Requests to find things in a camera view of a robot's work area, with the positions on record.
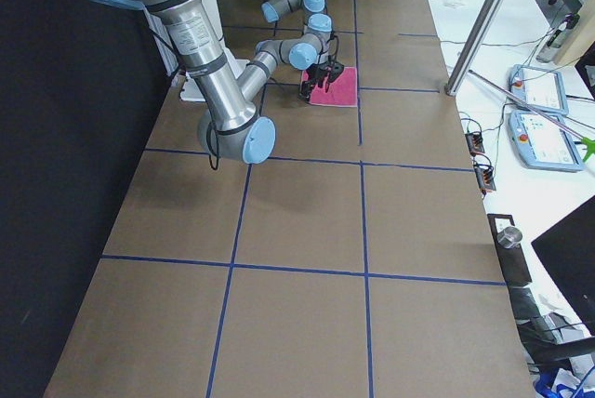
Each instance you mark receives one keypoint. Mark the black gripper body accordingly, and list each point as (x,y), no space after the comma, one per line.
(314,75)

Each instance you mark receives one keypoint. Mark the pink towel with white edge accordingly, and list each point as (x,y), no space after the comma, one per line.
(341,93)

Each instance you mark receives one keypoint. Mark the orange black connector board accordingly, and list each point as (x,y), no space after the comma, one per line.
(485,177)
(475,142)

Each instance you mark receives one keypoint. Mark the far teach pendant tablet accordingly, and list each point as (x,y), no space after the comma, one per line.
(540,88)

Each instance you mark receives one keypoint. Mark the teach pendant tablet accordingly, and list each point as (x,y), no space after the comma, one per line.
(541,145)
(540,88)

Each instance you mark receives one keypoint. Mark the near teach pendant tablet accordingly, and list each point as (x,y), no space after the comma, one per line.
(541,145)

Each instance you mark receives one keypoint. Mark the black plate with metal knob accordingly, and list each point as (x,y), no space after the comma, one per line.
(507,239)

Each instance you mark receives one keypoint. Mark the black monitor corner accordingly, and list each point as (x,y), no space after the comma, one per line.
(566,250)

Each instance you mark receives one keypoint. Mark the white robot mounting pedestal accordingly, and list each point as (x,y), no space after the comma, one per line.
(211,69)

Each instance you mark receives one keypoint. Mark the aluminium frame post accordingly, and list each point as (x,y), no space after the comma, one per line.
(472,45)

